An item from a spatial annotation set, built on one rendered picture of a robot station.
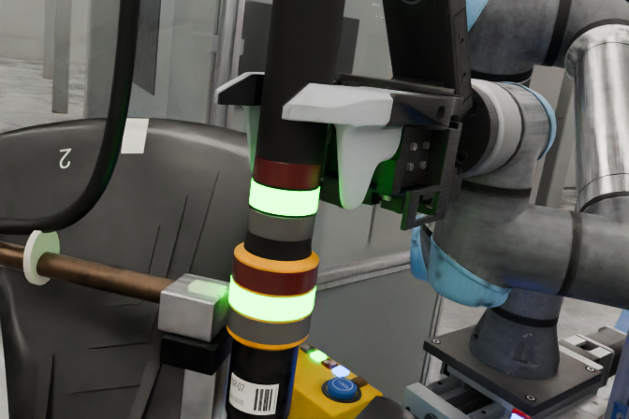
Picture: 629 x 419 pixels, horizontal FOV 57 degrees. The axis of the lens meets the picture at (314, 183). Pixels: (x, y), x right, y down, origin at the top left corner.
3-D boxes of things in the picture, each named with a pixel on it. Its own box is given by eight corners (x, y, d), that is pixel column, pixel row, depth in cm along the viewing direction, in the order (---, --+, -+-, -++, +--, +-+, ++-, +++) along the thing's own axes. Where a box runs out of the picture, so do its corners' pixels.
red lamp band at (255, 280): (217, 284, 28) (220, 260, 28) (248, 256, 32) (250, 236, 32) (304, 303, 27) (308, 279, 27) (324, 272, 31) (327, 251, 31)
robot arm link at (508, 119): (531, 86, 43) (431, 73, 47) (509, 83, 39) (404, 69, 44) (510, 184, 44) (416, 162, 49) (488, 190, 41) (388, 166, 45)
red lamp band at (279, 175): (241, 180, 27) (244, 155, 27) (264, 169, 30) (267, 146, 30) (311, 194, 26) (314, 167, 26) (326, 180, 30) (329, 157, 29)
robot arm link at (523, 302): (565, 326, 93) (585, 248, 90) (480, 308, 96) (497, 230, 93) (555, 298, 105) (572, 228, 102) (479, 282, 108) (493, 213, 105)
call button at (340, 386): (320, 391, 79) (322, 380, 78) (341, 382, 81) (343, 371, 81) (341, 406, 76) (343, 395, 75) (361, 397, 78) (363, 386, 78)
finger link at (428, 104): (417, 131, 26) (467, 124, 34) (424, 97, 26) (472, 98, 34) (328, 114, 29) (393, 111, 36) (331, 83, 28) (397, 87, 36)
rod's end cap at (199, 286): (182, 286, 30) (218, 295, 29) (198, 273, 32) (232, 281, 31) (179, 322, 30) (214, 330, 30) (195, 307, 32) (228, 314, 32)
